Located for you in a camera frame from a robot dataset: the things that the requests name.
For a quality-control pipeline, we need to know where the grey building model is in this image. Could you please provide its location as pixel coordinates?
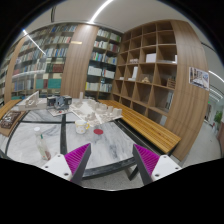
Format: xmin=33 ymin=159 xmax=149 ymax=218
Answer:
xmin=47 ymin=96 xmax=72 ymax=110

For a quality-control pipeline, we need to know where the white yellow-handled mug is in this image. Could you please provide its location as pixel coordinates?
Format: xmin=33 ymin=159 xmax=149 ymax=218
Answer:
xmin=75 ymin=120 xmax=90 ymax=134

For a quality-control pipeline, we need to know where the wooden grid shelf unit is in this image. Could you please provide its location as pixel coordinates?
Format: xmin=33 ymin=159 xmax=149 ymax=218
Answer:
xmin=110 ymin=20 xmax=209 ymax=160

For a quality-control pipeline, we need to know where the clear plastic water bottle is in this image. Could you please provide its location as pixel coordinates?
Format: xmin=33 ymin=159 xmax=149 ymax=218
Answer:
xmin=34 ymin=127 xmax=51 ymax=160

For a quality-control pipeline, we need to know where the white architectural model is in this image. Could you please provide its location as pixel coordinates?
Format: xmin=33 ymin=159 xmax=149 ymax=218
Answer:
xmin=70 ymin=99 xmax=122 ymax=127

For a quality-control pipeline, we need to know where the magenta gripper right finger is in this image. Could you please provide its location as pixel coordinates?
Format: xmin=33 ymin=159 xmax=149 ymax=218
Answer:
xmin=131 ymin=143 xmax=183 ymax=186

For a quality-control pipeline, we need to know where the glass-front bookcase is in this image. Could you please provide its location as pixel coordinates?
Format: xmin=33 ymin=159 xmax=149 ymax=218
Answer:
xmin=0 ymin=23 xmax=77 ymax=105

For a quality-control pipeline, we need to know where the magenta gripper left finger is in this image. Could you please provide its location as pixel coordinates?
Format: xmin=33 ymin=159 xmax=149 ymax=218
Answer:
xmin=41 ymin=142 xmax=92 ymax=186

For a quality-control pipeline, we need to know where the wooden slatted bench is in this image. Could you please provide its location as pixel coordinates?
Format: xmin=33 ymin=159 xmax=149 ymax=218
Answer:
xmin=100 ymin=100 xmax=181 ymax=154

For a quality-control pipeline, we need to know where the white model on left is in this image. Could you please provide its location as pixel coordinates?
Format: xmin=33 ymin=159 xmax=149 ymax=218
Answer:
xmin=18 ymin=91 xmax=47 ymax=111

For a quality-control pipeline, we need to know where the green potted plant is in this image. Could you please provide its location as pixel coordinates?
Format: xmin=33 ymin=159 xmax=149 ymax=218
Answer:
xmin=214 ymin=111 xmax=223 ymax=124

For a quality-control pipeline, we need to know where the open bookshelf with books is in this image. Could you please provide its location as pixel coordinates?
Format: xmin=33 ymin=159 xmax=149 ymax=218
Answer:
xmin=85 ymin=27 xmax=121 ymax=100

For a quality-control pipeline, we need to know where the red round lid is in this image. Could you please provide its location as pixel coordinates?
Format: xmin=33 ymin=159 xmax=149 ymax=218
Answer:
xmin=94 ymin=129 xmax=103 ymax=135

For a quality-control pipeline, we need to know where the brown patterned board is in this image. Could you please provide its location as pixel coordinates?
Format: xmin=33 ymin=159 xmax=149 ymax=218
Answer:
xmin=0 ymin=111 xmax=21 ymax=129

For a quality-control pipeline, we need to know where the wall poster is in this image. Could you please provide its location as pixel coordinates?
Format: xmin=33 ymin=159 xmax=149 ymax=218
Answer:
xmin=189 ymin=67 xmax=210 ymax=90

